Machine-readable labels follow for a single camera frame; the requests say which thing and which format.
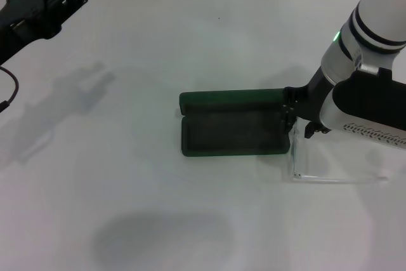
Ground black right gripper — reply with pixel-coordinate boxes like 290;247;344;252
281;67;336;140

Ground green glasses case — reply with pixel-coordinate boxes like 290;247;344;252
178;89;292;158

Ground clear plastic glasses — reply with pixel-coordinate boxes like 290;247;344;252
289;117;390;185

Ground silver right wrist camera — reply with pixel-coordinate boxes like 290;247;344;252
318;67;406;152

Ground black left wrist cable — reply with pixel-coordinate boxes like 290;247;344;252
0;66;20;114

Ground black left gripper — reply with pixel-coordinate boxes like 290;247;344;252
0;0;104;65

